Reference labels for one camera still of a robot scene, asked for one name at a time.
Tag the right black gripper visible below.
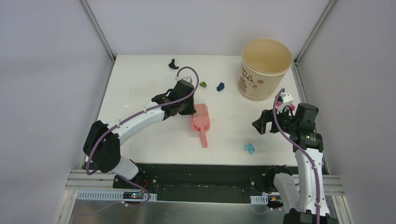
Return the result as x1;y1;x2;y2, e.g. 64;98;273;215
252;103;298;134

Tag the pink plastic dustpan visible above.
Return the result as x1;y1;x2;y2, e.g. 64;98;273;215
190;104;211;148

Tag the light blue paper scrap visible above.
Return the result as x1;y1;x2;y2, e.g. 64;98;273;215
244;143;255;155

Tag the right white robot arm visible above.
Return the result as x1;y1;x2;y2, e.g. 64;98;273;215
252;103;338;224

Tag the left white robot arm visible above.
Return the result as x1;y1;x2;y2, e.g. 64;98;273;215
83;80;195;189

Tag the dark blue paper scrap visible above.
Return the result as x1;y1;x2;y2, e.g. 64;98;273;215
216;82;225;91

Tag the black paper scrap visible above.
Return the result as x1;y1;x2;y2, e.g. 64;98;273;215
168;58;179;70

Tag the small white paper scrap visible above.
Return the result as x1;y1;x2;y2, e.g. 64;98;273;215
123;102;130;109

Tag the beige cartoon paper bucket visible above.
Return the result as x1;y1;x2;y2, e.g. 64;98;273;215
238;38;293;101

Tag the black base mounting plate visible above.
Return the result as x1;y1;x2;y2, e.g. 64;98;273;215
112;163;302;205

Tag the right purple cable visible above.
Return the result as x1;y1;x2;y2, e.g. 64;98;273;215
272;88;321;224

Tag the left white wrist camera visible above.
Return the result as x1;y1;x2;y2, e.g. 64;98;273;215
175;76;194;88

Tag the right white cable duct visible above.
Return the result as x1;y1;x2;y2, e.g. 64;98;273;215
250;195;268;205

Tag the white cable duct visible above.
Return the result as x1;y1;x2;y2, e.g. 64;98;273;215
250;195;268;205
77;190;148;202

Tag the left white cable duct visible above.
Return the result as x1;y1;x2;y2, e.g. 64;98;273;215
77;190;148;202

